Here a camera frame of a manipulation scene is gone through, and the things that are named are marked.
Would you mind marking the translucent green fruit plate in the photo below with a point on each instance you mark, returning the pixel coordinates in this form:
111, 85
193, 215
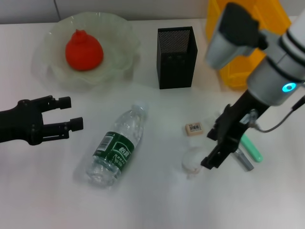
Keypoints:
114, 62

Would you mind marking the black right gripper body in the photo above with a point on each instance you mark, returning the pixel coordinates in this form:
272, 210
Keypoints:
239, 114

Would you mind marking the beige eraser with barcode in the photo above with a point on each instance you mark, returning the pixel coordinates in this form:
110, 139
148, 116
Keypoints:
194, 129

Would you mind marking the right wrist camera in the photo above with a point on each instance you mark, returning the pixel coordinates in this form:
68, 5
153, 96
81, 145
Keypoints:
228, 35

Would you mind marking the clear green-label water bottle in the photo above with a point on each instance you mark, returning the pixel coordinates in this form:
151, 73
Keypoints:
112, 148

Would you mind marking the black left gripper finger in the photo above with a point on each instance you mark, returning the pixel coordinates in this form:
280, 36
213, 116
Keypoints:
64, 102
76, 124

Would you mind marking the white paper ball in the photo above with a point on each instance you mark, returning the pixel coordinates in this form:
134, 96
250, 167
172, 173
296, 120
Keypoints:
191, 162

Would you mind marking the red-orange toy orange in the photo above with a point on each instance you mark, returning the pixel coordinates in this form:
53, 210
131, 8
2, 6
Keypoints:
83, 51

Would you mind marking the grey marker pen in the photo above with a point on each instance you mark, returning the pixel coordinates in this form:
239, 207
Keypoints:
245, 161

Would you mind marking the green pen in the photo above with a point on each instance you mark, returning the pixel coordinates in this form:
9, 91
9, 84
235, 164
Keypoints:
252, 150

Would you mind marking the black mesh pen holder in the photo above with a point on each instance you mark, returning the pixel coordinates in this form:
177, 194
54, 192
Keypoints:
176, 64

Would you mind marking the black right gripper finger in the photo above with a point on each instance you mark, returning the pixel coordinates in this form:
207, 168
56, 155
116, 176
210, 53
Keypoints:
222, 126
219, 157

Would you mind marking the yellow plastic bin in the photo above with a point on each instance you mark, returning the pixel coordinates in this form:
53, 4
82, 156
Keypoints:
234, 76

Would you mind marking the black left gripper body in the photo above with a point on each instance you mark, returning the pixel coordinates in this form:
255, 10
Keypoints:
21, 121

